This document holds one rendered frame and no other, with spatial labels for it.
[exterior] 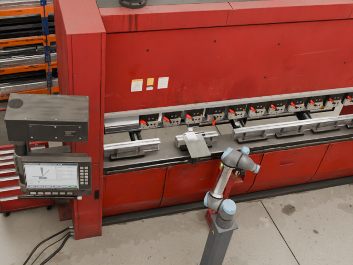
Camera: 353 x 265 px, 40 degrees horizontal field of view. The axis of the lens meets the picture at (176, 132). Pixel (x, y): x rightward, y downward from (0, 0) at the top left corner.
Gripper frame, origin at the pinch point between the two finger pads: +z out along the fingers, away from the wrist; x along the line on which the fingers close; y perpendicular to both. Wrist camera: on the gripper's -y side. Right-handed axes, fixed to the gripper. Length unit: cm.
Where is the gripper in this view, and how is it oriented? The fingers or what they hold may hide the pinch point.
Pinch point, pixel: (237, 175)
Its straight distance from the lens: 451.3
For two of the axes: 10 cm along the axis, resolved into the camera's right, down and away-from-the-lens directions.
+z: -1.4, 6.5, 7.5
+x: -9.5, 1.2, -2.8
